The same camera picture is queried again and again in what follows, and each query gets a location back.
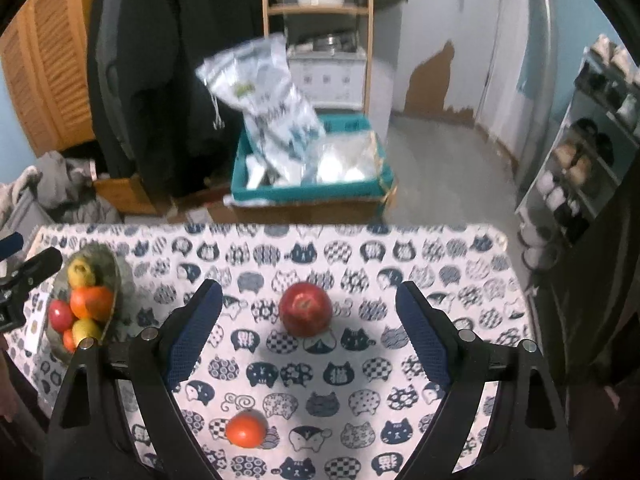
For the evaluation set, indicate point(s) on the white printed storage box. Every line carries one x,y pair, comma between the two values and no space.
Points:
330,80

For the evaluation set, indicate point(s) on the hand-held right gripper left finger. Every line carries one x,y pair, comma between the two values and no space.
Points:
187,345

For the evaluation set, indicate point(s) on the grey clothes pile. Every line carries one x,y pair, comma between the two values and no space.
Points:
65,185

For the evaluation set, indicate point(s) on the white fluffy cloth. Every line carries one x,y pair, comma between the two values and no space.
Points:
17,185

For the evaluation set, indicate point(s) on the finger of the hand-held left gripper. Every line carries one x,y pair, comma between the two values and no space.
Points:
11,246
40,267

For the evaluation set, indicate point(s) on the dark hanging jacket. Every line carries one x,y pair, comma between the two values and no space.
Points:
600,310

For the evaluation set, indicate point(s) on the grey shoe rack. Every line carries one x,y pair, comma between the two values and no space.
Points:
575,110

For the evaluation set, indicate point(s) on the white paper card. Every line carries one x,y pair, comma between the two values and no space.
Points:
34,330

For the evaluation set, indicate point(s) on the white door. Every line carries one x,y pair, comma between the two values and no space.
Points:
440,20

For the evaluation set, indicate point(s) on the white packet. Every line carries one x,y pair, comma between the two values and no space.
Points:
256,172

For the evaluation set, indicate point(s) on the white rice bag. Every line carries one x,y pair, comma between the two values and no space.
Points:
270,100

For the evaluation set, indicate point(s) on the green glass bowl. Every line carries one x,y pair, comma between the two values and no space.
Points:
107,260

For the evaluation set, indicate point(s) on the teal cardboard box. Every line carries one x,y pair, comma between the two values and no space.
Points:
300,194

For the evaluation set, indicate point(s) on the grey metal pipe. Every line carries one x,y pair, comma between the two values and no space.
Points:
542,60

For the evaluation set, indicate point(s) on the black hanging coat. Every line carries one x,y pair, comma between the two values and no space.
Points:
190,60

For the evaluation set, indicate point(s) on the small tangerine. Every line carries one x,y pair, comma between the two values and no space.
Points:
68,341
246,430

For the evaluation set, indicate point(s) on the grey hanging jacket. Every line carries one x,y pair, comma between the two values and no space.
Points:
112,60

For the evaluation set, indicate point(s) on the clear plastic bag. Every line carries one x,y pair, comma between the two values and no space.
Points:
345,160

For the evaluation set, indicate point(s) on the red apple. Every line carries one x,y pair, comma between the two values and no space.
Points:
60,316
305,310

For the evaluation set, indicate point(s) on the yellow-green pear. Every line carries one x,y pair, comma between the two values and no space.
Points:
80,272
87,331

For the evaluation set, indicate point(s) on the brown cardboard box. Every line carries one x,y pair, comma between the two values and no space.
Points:
300,212

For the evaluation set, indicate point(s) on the grey fabric bin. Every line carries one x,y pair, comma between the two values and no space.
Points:
25,220

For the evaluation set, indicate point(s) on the wooden louvre wardrobe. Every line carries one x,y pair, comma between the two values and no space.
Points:
50,70

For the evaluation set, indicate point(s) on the cat print tablecloth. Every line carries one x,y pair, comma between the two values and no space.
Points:
350,250

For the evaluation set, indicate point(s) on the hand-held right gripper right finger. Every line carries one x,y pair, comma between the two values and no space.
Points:
427,340

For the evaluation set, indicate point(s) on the bamboo shelf rack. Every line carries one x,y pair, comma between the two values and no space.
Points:
315,10

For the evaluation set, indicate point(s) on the steel pot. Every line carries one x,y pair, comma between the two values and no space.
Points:
332,41

